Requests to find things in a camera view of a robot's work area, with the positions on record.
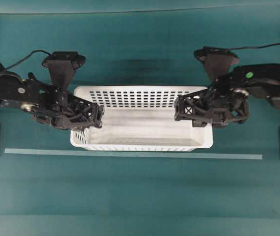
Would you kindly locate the pale green tape strip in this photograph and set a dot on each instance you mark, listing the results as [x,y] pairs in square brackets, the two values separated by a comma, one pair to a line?
[185,155]

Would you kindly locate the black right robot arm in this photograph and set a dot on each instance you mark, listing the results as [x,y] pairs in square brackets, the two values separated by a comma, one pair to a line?
[261,81]

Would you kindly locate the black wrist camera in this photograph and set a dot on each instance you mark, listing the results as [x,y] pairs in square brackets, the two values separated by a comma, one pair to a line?
[62,67]
[216,61]

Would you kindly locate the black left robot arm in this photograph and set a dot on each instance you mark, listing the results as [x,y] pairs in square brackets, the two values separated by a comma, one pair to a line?
[8,89]

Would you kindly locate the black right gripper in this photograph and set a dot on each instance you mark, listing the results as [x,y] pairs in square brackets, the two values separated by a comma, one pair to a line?
[218,105]

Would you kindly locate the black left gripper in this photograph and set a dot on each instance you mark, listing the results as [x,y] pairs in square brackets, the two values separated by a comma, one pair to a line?
[55,106]

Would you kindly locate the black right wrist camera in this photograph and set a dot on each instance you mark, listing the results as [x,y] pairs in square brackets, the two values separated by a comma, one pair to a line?
[216,61]

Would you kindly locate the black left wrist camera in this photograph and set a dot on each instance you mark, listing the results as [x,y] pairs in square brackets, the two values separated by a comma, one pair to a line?
[62,67]

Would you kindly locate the white perforated plastic basket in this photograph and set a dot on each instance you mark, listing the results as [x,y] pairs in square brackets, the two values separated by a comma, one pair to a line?
[140,118]

